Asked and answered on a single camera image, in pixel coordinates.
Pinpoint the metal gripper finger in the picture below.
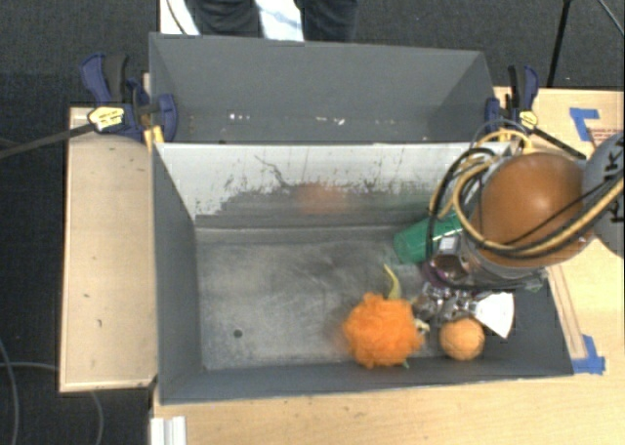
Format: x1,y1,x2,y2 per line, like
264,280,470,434
412,284,449,321
438,296,479,326

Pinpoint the orange ball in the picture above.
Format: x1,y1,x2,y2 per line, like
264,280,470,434
437,316,486,362

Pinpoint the grey metal bin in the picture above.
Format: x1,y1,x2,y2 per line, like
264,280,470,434
147,31,575,406

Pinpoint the orange fluffy toy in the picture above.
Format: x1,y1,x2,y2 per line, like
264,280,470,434
341,263,427,370

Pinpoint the pale wood board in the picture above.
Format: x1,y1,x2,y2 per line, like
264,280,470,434
59,106,160,393

